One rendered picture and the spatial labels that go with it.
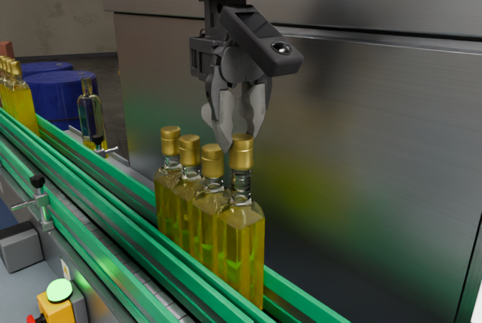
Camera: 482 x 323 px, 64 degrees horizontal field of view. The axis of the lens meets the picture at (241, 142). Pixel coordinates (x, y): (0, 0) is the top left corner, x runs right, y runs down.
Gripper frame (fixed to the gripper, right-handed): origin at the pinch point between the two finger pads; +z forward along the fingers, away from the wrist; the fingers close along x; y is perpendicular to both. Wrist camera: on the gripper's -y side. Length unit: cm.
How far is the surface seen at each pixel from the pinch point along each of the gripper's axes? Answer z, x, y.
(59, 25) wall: 46, -173, 919
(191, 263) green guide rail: 22.4, 5.3, 6.6
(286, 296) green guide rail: 24.3, -3.7, -6.7
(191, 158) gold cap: 5.2, 2.6, 9.9
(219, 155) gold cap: 3.2, 0.9, 4.1
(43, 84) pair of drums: 40, -17, 259
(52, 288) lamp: 33.2, 24.0, 28.4
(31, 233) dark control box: 35, 24, 54
